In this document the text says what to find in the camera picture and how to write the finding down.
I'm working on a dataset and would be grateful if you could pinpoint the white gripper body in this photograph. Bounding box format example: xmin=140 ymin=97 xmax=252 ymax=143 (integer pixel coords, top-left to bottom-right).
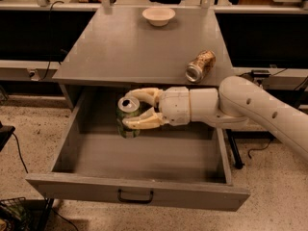
xmin=159 ymin=87 xmax=191 ymax=126

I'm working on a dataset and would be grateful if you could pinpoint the open grey top drawer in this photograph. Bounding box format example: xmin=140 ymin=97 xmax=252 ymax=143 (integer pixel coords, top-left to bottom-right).
xmin=26 ymin=88 xmax=250 ymax=211

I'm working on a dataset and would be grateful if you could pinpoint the black drawer handle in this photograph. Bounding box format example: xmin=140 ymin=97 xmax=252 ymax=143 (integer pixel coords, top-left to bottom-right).
xmin=117 ymin=189 xmax=154 ymax=204

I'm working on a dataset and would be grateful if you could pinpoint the gold soda can lying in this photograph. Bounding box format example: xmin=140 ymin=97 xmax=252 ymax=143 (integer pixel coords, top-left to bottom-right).
xmin=186 ymin=50 xmax=216 ymax=83

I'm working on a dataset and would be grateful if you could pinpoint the grey cabinet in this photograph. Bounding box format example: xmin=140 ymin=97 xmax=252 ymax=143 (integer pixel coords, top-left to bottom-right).
xmin=52 ymin=5 xmax=240 ymax=120

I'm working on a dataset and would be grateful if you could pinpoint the black floor cable right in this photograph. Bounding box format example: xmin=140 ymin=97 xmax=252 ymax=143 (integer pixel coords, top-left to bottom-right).
xmin=246 ymin=138 xmax=274 ymax=160

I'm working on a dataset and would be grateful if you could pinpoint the green soda can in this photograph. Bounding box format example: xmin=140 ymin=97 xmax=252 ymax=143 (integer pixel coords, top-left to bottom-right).
xmin=115 ymin=96 xmax=140 ymax=139

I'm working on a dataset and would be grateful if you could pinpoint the black stand leg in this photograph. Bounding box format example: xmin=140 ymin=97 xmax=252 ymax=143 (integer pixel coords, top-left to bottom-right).
xmin=226 ymin=129 xmax=244 ymax=169

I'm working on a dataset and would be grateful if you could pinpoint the black floor cable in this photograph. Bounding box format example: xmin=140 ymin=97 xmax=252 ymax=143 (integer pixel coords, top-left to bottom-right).
xmin=11 ymin=132 xmax=30 ymax=175
xmin=246 ymin=138 xmax=274 ymax=160

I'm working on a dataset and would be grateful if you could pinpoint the black wire basket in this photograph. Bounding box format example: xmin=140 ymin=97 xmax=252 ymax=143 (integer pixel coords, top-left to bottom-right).
xmin=0 ymin=197 xmax=33 ymax=231

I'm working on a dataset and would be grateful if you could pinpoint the white paper bowl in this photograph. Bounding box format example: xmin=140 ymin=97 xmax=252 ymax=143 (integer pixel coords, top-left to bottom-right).
xmin=142 ymin=8 xmax=175 ymax=27

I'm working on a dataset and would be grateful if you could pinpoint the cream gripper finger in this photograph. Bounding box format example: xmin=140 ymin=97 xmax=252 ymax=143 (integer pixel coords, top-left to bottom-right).
xmin=122 ymin=108 xmax=168 ymax=130
xmin=125 ymin=88 xmax=164 ymax=107

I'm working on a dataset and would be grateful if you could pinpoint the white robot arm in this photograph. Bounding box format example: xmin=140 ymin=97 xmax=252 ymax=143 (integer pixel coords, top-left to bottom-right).
xmin=123 ymin=76 xmax=308 ymax=161

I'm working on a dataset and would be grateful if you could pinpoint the black floor cable left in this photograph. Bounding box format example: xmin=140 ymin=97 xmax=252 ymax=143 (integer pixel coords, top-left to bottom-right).
xmin=11 ymin=132 xmax=30 ymax=175

